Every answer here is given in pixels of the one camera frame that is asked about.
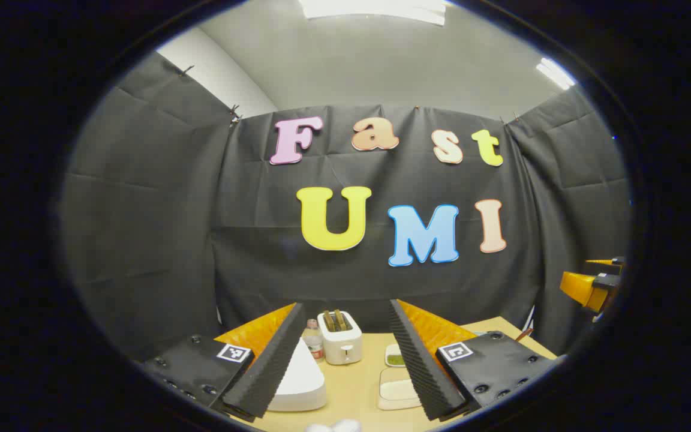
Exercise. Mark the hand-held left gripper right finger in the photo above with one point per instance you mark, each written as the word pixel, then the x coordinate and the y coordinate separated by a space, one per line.
pixel 420 366

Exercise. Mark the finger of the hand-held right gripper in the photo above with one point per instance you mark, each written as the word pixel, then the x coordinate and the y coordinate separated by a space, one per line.
pixel 612 262
pixel 585 288

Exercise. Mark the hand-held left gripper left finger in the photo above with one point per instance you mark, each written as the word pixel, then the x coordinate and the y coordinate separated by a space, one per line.
pixel 273 366

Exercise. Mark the white rice cooker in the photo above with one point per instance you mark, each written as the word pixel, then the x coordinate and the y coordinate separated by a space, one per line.
pixel 300 381

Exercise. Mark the clear container of rice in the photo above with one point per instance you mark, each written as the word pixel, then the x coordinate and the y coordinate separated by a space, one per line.
pixel 396 390

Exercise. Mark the white divided grain dish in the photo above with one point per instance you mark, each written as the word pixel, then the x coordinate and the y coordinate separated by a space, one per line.
pixel 393 357

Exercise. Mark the clear plastic bottle red label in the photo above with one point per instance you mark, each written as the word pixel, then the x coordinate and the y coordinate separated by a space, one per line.
pixel 314 343

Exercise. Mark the brown toast slice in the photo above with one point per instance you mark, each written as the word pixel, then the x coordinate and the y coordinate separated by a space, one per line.
pixel 339 320
pixel 328 321

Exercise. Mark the white toaster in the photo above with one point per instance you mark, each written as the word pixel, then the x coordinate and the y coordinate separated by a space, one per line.
pixel 342 345

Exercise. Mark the black backdrop cloth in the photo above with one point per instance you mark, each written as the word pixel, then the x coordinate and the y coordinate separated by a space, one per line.
pixel 201 210

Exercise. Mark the ceiling light panel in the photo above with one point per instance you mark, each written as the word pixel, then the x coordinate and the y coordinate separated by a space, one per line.
pixel 555 73
pixel 375 9

